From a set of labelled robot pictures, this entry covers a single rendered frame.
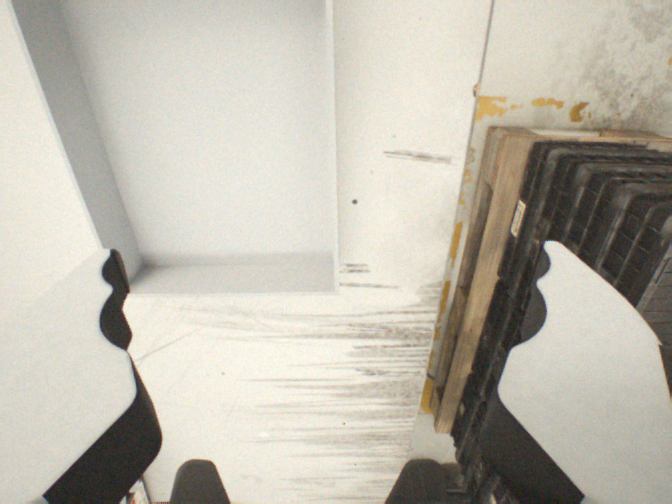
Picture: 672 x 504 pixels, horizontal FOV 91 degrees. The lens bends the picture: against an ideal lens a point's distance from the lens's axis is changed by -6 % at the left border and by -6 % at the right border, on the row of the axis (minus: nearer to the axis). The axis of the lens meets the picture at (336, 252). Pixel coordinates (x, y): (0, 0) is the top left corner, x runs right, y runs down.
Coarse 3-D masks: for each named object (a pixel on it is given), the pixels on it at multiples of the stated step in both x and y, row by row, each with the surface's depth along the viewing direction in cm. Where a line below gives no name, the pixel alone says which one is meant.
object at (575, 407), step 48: (576, 288) 8; (528, 336) 8; (576, 336) 7; (624, 336) 7; (528, 384) 6; (576, 384) 6; (624, 384) 6; (480, 432) 7; (528, 432) 5; (576, 432) 5; (624, 432) 5; (528, 480) 5; (576, 480) 4; (624, 480) 4
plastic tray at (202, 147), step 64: (64, 0) 23; (128, 0) 23; (192, 0) 24; (256, 0) 24; (320, 0) 24; (64, 64) 24; (128, 64) 26; (192, 64) 26; (256, 64) 26; (320, 64) 26; (64, 128) 24; (128, 128) 28; (192, 128) 28; (256, 128) 28; (320, 128) 28; (128, 192) 31; (192, 192) 31; (256, 192) 31; (320, 192) 31; (128, 256) 32; (192, 256) 34; (256, 256) 34; (320, 256) 34
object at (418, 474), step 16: (192, 464) 5; (208, 464) 5; (416, 464) 5; (432, 464) 5; (176, 480) 5; (192, 480) 5; (208, 480) 5; (400, 480) 4; (416, 480) 5; (432, 480) 4; (176, 496) 4; (192, 496) 4; (208, 496) 4; (224, 496) 4; (400, 496) 4; (416, 496) 4; (432, 496) 4
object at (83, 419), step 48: (96, 288) 8; (48, 336) 7; (96, 336) 7; (0, 384) 6; (48, 384) 6; (96, 384) 6; (0, 432) 5; (48, 432) 5; (96, 432) 5; (144, 432) 6; (0, 480) 5; (48, 480) 5; (96, 480) 5
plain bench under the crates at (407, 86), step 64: (0, 0) 24; (384, 0) 24; (448, 0) 24; (0, 64) 26; (384, 64) 26; (448, 64) 26; (0, 128) 28; (384, 128) 28; (448, 128) 28; (0, 192) 31; (64, 192) 31; (384, 192) 31; (448, 192) 31; (0, 256) 35; (64, 256) 35; (384, 256) 35; (448, 256) 35; (0, 320) 39; (128, 320) 39; (192, 320) 39; (256, 320) 39; (320, 320) 39; (384, 320) 39; (192, 384) 45; (256, 384) 44; (320, 384) 44; (384, 384) 44; (192, 448) 52; (256, 448) 52; (320, 448) 52; (384, 448) 52
